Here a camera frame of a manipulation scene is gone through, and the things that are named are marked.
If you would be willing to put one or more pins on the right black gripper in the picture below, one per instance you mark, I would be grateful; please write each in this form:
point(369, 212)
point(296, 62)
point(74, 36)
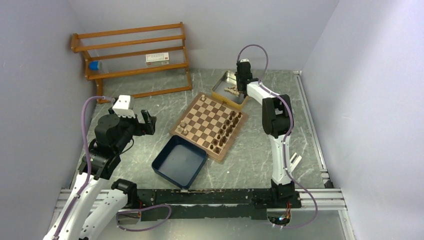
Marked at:
point(237, 79)

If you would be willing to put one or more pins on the small white plastic part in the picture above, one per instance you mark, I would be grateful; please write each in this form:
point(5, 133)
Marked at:
point(295, 160)

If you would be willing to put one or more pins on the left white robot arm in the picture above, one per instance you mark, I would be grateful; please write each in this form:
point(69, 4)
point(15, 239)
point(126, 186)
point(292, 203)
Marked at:
point(77, 220)

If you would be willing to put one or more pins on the wooden shelf rack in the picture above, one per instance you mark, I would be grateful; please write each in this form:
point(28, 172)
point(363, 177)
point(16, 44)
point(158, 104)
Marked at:
point(122, 53)

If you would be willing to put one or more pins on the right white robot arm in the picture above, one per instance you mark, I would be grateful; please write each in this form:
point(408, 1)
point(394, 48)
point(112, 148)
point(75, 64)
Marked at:
point(277, 123)

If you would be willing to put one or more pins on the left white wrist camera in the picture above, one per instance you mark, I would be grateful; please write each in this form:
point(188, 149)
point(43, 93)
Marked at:
point(124, 107)

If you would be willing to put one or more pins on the gold metal tin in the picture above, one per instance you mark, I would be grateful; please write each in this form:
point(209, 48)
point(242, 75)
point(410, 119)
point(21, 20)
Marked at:
point(228, 79)

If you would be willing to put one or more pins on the dark chess pieces group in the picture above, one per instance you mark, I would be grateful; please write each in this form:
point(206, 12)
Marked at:
point(223, 139)

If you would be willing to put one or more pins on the white red box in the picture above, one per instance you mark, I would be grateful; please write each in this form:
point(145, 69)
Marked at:
point(157, 59)

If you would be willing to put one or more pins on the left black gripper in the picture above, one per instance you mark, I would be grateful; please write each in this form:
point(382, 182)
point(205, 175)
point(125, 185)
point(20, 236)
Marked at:
point(148, 127)

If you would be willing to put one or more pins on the blue square tray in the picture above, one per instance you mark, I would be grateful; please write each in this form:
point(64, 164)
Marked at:
point(179, 162)

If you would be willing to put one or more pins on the wooden chess board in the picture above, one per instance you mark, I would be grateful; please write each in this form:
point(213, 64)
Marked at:
point(203, 119)

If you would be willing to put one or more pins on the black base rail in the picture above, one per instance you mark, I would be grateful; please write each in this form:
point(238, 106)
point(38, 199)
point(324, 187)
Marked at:
point(252, 203)

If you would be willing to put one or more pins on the light chess pieces pile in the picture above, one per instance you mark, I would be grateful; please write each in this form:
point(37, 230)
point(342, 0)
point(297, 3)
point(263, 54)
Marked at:
point(232, 90)

